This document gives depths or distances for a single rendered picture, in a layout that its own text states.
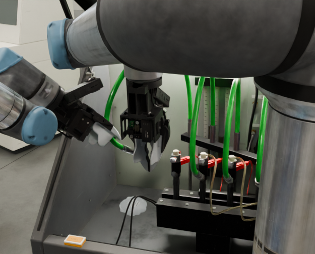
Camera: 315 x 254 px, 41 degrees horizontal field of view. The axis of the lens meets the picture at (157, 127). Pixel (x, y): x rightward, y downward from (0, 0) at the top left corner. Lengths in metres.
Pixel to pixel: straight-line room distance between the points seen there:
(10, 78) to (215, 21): 0.72
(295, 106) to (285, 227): 0.12
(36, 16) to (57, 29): 3.30
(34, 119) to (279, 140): 0.53
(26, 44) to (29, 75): 2.95
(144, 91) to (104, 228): 0.75
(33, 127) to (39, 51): 3.19
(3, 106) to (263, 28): 0.59
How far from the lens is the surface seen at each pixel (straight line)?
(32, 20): 3.93
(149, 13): 0.30
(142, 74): 0.79
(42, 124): 0.83
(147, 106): 0.81
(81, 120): 1.03
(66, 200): 1.31
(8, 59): 0.96
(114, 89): 1.08
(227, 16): 0.27
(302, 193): 0.40
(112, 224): 1.46
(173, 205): 1.26
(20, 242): 2.91
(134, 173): 1.64
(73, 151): 1.31
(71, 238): 1.19
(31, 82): 0.97
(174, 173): 1.22
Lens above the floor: 1.66
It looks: 22 degrees down
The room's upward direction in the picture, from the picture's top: 2 degrees counter-clockwise
